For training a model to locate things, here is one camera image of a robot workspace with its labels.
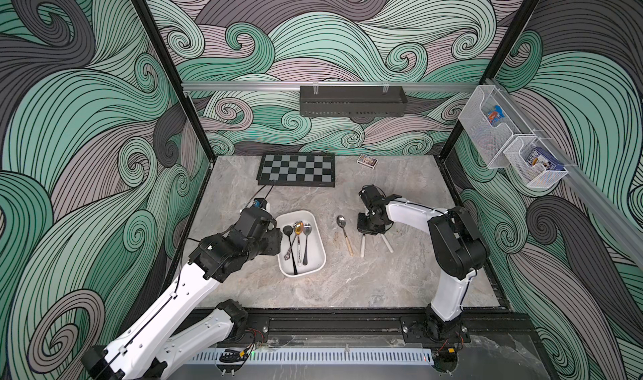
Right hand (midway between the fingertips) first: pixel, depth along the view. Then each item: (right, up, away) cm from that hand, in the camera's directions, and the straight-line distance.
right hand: (364, 230), depth 96 cm
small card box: (+6, +29, +22) cm, 37 cm away
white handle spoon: (-2, -4, -6) cm, 7 cm away
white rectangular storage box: (-24, -6, -6) cm, 25 cm away
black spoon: (-30, 0, -1) cm, 30 cm away
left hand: (-31, +5, -24) cm, 40 cm away
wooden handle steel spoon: (-9, +4, 0) cm, 10 cm away
